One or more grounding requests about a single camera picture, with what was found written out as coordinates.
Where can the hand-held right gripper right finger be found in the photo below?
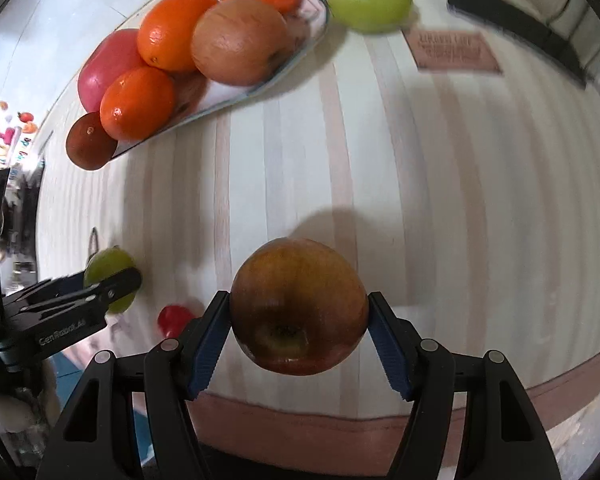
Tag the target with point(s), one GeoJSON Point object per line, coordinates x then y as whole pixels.
{"type": "Point", "coordinates": [387, 355]}

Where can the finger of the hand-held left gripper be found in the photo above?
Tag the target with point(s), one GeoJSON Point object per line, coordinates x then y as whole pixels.
{"type": "Point", "coordinates": [120, 285]}
{"type": "Point", "coordinates": [62, 282]}

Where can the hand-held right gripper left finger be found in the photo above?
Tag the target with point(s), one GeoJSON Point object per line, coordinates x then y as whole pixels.
{"type": "Point", "coordinates": [207, 355]}

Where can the green fruit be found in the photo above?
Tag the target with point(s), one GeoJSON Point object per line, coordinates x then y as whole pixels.
{"type": "Point", "coordinates": [105, 262]}
{"type": "Point", "coordinates": [370, 2]}

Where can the dark red apple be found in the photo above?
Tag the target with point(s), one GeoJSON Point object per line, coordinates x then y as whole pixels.
{"type": "Point", "coordinates": [300, 300]}

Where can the small dark red plum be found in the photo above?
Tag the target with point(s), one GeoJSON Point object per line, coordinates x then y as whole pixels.
{"type": "Point", "coordinates": [87, 142]}

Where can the large red apple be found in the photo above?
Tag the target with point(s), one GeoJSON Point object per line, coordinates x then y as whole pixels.
{"type": "Point", "coordinates": [100, 70]}

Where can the floral ceramic plate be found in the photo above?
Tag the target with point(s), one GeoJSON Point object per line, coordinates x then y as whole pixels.
{"type": "Point", "coordinates": [230, 97]}

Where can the large orange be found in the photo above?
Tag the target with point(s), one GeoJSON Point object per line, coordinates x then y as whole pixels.
{"type": "Point", "coordinates": [172, 30]}

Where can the brown apple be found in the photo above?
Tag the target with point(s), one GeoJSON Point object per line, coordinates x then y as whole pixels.
{"type": "Point", "coordinates": [235, 42]}

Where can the person's left hand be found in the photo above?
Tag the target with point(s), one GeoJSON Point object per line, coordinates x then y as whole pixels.
{"type": "Point", "coordinates": [15, 410]}

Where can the red cherry tomato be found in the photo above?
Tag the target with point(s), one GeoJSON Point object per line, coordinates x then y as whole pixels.
{"type": "Point", "coordinates": [172, 317]}

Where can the pink card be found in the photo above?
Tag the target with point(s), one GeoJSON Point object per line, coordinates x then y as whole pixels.
{"type": "Point", "coordinates": [452, 52]}

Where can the black smartphone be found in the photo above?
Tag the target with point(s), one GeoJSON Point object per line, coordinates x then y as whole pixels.
{"type": "Point", "coordinates": [505, 20]}

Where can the colourful wall stickers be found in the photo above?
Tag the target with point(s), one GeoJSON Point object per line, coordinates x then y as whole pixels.
{"type": "Point", "coordinates": [5, 135]}

